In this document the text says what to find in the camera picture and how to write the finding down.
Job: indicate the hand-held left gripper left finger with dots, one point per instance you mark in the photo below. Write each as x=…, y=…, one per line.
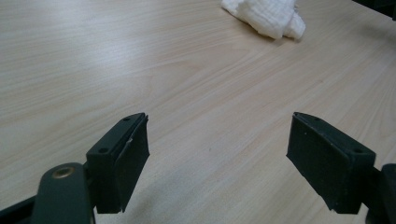
x=106, y=168

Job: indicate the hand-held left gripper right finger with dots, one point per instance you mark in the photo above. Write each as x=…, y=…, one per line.
x=330, y=165

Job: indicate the white cloth with pink print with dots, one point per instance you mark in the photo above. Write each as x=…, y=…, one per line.
x=267, y=15

